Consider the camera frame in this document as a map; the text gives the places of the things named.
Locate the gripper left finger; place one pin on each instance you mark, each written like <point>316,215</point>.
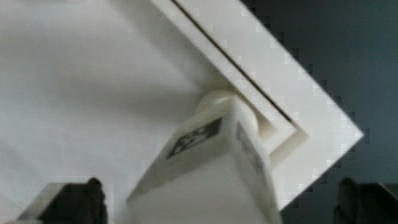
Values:
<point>67,204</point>

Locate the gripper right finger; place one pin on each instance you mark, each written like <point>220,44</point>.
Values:
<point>366,203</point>

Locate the white leg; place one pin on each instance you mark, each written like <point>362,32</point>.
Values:
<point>206,184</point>

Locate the white square tabletop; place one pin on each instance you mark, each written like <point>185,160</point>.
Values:
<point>110,62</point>

